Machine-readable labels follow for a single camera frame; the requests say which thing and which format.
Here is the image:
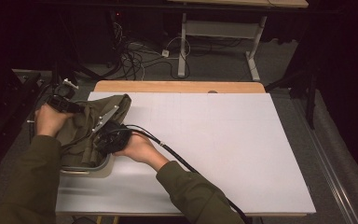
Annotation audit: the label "person's left hand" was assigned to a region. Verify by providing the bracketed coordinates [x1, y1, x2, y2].
[34, 104, 71, 138]

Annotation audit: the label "white table board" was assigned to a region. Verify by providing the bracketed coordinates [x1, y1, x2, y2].
[55, 91, 317, 216]

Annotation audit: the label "metal floor rail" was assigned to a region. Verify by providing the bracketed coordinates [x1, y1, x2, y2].
[292, 99, 358, 224]

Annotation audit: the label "black metal stand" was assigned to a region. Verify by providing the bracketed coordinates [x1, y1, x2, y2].
[49, 46, 119, 94]
[264, 55, 321, 131]

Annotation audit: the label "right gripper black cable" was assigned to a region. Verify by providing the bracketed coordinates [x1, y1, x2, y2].
[125, 124, 253, 224]

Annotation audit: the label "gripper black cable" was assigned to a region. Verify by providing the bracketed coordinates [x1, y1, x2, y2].
[125, 124, 253, 224]
[27, 83, 55, 145]

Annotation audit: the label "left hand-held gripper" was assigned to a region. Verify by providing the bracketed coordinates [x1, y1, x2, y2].
[45, 77, 85, 114]

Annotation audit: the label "wooden table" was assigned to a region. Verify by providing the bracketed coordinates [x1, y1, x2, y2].
[93, 80, 267, 93]

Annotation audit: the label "beige plastic basket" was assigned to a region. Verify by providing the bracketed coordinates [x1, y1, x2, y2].
[59, 152, 116, 179]

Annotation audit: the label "olive green pants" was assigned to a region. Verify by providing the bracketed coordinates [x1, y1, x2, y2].
[55, 93, 132, 169]

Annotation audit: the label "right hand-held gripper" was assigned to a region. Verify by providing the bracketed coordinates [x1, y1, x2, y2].
[91, 105, 133, 157]

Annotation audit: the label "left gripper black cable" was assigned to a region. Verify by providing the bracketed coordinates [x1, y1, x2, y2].
[27, 83, 55, 145]

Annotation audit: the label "person's right hand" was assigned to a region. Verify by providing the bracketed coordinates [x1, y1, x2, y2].
[113, 133, 171, 173]

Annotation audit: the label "tangle of floor cables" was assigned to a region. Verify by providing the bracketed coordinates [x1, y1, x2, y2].
[111, 21, 191, 81]

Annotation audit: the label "white frame desk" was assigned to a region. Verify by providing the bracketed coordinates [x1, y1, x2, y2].
[167, 0, 310, 82]

